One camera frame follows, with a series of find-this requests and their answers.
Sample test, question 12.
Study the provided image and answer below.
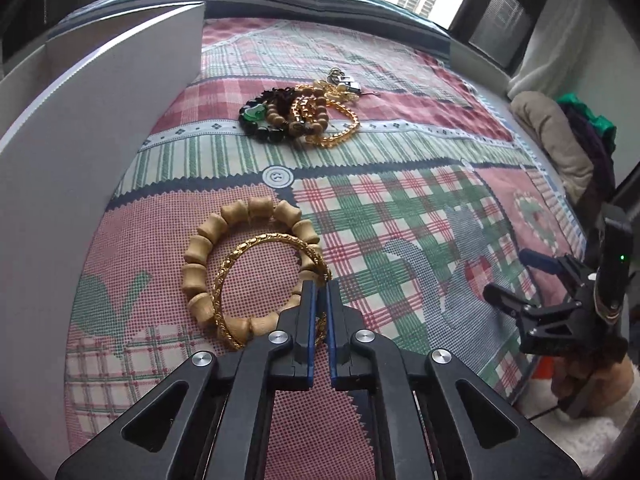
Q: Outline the dark window frame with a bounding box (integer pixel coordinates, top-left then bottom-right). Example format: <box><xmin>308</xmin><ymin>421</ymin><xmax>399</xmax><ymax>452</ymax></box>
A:
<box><xmin>0</xmin><ymin>0</ymin><xmax>103</xmax><ymax>61</ymax></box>

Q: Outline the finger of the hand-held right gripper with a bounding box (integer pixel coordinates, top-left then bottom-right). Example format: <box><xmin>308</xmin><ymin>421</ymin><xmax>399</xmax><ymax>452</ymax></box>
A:
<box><xmin>520</xmin><ymin>249</ymin><xmax>568</xmax><ymax>277</ymax></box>
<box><xmin>482</xmin><ymin>284</ymin><xmax>538</xmax><ymax>333</ymax></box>

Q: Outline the dark striped bedding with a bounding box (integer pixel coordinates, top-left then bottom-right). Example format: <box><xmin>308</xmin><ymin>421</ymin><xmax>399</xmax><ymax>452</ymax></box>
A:
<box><xmin>50</xmin><ymin>0</ymin><xmax>453</xmax><ymax>68</ymax></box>

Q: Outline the small brown bead bracelet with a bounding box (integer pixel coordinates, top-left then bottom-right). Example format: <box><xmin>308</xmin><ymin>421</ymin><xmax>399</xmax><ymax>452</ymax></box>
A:
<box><xmin>265</xmin><ymin>91</ymin><xmax>333</xmax><ymax>138</ymax></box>

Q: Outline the purple garment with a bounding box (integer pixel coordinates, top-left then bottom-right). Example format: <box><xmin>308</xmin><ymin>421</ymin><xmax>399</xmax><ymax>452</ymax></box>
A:
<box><xmin>565</xmin><ymin>107</ymin><xmax>618</xmax><ymax>211</ymax></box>

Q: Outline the black cable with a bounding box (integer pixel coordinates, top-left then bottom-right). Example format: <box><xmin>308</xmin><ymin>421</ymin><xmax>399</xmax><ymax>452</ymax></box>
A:
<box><xmin>520</xmin><ymin>400</ymin><xmax>566</xmax><ymax>421</ymax></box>

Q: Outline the black window frame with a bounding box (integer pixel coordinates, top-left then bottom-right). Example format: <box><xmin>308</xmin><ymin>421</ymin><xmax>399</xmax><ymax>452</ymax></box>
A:
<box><xmin>447</xmin><ymin>0</ymin><xmax>566</xmax><ymax>71</ymax></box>

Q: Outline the green cloth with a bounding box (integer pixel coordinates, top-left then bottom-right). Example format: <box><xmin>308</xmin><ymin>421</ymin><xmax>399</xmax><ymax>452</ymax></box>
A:
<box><xmin>557</xmin><ymin>92</ymin><xmax>617</xmax><ymax>151</ymax></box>

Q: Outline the large wooden bead bracelet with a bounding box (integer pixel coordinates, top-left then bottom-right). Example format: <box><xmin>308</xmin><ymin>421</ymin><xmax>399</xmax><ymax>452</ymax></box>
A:
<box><xmin>181</xmin><ymin>197</ymin><xmax>326</xmax><ymax>351</ymax></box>

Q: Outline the grey window screen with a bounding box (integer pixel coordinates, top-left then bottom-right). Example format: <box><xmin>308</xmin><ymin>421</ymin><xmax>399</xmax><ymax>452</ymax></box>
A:
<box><xmin>470</xmin><ymin>0</ymin><xmax>532</xmax><ymax>66</ymax></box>

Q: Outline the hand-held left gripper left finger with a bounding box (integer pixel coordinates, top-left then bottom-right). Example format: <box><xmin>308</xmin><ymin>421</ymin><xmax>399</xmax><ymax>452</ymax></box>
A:
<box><xmin>55</xmin><ymin>280</ymin><xmax>321</xmax><ymax>480</ymax></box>

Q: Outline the gold engraved bangle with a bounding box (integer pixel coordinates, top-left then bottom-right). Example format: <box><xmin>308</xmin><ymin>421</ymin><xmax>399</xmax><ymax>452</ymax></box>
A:
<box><xmin>212</xmin><ymin>232</ymin><xmax>332</xmax><ymax>351</ymax></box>

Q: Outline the person's right hand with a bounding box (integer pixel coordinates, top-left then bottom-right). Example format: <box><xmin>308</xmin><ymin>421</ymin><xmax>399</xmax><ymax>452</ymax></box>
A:
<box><xmin>552</xmin><ymin>347</ymin><xmax>637</xmax><ymax>413</ymax></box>

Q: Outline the white fluffy cloth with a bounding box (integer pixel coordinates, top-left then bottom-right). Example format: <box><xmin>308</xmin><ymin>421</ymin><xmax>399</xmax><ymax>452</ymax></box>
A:
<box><xmin>525</xmin><ymin>375</ymin><xmax>623</xmax><ymax>471</ymax></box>

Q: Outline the pile of bead bracelets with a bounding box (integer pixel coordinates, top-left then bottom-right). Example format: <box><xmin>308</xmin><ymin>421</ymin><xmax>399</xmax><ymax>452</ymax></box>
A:
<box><xmin>290</xmin><ymin>94</ymin><xmax>362</xmax><ymax>150</ymax></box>

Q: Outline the white box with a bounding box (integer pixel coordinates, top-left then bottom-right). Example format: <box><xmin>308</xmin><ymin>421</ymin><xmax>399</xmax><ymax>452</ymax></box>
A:
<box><xmin>0</xmin><ymin>1</ymin><xmax>206</xmax><ymax>461</ymax></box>

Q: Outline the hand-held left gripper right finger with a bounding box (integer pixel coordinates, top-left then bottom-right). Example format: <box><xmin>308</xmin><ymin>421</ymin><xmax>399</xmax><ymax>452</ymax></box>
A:
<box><xmin>325</xmin><ymin>280</ymin><xmax>585</xmax><ymax>480</ymax></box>

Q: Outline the silver keyring trinket cluster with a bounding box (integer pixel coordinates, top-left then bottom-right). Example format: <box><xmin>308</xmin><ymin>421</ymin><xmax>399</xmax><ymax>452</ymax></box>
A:
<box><xmin>327</xmin><ymin>67</ymin><xmax>363</xmax><ymax>96</ymax></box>

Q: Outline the yellow bead bracelet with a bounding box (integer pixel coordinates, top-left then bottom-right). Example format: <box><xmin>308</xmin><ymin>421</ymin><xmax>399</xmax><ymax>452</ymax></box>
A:
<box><xmin>310</xmin><ymin>80</ymin><xmax>361</xmax><ymax>106</ymax></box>

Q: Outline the white curtain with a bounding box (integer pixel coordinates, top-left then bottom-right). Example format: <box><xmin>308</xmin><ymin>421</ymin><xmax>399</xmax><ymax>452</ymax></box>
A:
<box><xmin>507</xmin><ymin>0</ymin><xmax>640</xmax><ymax>106</ymax></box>

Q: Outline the black bead bracelet green pendant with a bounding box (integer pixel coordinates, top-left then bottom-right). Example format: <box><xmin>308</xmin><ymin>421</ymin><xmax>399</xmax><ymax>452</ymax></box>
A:
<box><xmin>237</xmin><ymin>87</ymin><xmax>301</xmax><ymax>147</ymax></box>

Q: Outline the beige cloth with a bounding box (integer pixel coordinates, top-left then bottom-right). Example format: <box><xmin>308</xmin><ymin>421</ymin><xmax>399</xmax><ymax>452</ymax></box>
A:
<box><xmin>510</xmin><ymin>91</ymin><xmax>596</xmax><ymax>206</ymax></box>

